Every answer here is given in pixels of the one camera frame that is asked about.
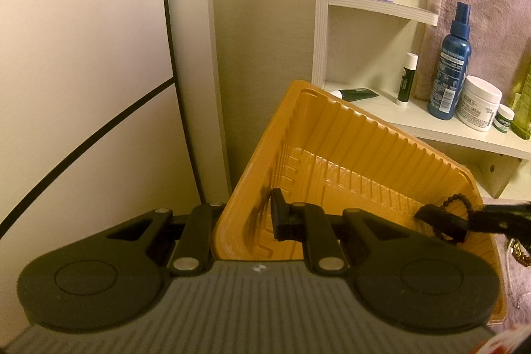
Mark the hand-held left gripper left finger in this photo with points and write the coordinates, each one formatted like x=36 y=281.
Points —
x=203 y=229

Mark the pink fluffy mat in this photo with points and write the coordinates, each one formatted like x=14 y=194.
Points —
x=518 y=291

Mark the orange plastic tray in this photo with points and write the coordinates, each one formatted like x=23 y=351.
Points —
x=373 y=155

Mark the blue spray bottle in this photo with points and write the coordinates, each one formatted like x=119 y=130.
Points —
x=452 y=63

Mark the dark green tube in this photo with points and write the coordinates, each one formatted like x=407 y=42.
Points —
x=356 y=93

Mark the large white cream jar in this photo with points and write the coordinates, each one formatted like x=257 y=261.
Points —
x=479 y=103

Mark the white-capped lip balm stick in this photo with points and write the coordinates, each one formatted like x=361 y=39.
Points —
x=406 y=78

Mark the green oil spray bottle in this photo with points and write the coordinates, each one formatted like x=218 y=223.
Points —
x=523 y=105

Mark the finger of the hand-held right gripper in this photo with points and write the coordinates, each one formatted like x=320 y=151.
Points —
x=498 y=219

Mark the cream wooden shelf unit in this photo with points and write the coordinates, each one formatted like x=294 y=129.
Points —
x=456 y=130

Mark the small green-lidded jar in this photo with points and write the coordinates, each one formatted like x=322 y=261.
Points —
x=504 y=118

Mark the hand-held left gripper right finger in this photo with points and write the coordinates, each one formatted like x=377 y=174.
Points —
x=277 y=215

